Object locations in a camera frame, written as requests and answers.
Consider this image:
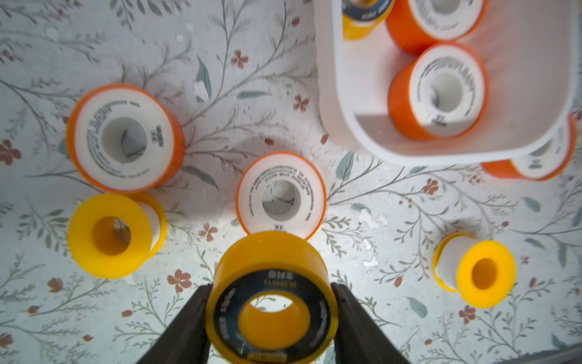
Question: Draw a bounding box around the white plastic storage box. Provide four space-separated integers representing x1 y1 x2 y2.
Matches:
314 1 580 166

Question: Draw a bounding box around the orange white sealing tape roll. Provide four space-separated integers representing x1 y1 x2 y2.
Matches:
66 83 186 194
386 0 488 55
387 42 489 141
481 113 577 181
236 151 327 240

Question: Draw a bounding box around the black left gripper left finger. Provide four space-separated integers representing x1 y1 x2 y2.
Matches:
138 285 212 364

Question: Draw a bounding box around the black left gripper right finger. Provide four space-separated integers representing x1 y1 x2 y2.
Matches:
331 284 409 364

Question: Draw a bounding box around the yellow black tape roll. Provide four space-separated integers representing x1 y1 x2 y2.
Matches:
342 0 395 40
206 231 339 363

